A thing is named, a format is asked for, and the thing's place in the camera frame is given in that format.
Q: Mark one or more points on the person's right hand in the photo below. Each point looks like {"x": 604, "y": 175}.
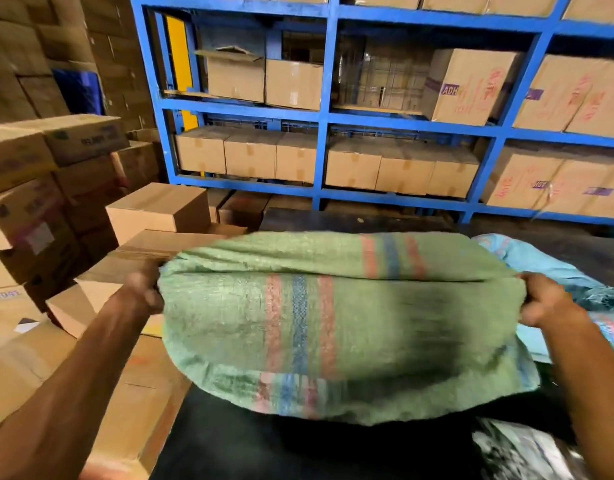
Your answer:
{"x": 552, "y": 304}

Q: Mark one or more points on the person's left hand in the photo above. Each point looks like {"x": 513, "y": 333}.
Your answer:
{"x": 144, "y": 292}

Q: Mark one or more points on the blue woven sack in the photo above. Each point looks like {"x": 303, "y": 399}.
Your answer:
{"x": 542, "y": 259}

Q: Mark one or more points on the green woven sack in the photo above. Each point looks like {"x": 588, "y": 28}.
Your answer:
{"x": 387, "y": 334}

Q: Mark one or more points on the person's left forearm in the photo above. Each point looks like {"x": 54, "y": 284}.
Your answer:
{"x": 61, "y": 404}

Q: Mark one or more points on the person's right forearm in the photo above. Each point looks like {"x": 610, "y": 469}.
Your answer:
{"x": 597, "y": 394}

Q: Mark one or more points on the pile of brown cardboard boxes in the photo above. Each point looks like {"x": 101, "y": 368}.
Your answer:
{"x": 157, "y": 209}

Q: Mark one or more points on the rows of red printed boxes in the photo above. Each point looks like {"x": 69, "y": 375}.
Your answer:
{"x": 467, "y": 89}

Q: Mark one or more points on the blue metal shelf rack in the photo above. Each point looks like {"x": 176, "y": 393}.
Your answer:
{"x": 327, "y": 114}

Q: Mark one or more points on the flat cardboard sheet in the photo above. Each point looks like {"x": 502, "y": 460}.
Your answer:
{"x": 377, "y": 109}

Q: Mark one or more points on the yellow vertical post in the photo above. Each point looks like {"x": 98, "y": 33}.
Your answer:
{"x": 176, "y": 49}

